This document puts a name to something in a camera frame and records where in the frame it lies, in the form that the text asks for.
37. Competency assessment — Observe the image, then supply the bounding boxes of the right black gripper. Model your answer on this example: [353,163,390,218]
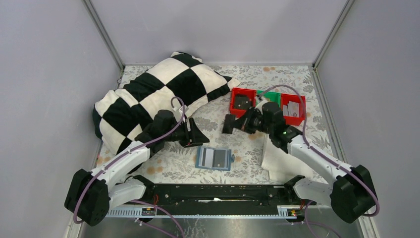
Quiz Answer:
[229,107,273,135]

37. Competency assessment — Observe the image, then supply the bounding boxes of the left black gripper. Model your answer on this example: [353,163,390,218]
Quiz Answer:
[163,117,210,147]

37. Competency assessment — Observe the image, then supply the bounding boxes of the black credit card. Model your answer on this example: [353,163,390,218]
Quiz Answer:
[222,114,236,134]
[212,150,227,168]

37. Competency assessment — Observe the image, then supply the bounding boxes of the blue card holder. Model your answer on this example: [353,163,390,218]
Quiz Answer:
[195,146,235,171]

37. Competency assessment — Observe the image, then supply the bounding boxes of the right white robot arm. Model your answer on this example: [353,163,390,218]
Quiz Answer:
[223,102,380,223]

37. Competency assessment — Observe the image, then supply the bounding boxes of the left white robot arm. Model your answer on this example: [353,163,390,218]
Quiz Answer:
[64,110,210,226]

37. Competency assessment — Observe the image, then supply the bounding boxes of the black cards in bin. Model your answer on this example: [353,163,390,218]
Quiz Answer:
[232,94,253,110]

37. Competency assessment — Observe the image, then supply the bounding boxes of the white cards in bin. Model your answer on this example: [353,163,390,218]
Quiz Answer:
[283,101,300,118]

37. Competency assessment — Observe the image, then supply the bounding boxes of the left red plastic bin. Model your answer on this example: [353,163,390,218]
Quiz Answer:
[229,87,257,118]

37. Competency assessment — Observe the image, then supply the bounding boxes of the red plastic bin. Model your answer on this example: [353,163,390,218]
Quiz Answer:
[280,94,306,126]
[229,87,257,118]

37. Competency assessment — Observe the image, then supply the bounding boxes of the green plastic bin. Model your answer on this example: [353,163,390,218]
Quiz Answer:
[255,90,281,106]

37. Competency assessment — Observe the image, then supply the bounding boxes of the right red plastic bin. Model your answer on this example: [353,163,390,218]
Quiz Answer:
[280,94,306,126]

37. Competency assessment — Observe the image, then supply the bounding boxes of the black white checkered pillow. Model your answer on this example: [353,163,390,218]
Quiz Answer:
[92,52,240,155]

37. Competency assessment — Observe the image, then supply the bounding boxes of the white folded towel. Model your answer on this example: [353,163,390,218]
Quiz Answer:
[261,135,326,184]

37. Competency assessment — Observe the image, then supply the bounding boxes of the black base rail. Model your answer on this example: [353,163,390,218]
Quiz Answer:
[139,183,309,213]

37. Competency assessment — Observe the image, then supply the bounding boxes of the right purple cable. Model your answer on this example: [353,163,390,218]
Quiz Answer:
[256,84,380,218]

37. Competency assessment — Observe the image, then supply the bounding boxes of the purple cable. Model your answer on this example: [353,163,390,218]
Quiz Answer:
[72,96,187,225]
[256,84,380,218]

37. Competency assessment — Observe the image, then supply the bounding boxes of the grey slotted cable duct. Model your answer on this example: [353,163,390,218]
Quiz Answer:
[105,206,303,219]

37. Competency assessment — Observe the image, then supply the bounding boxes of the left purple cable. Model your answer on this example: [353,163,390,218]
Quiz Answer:
[72,96,187,225]

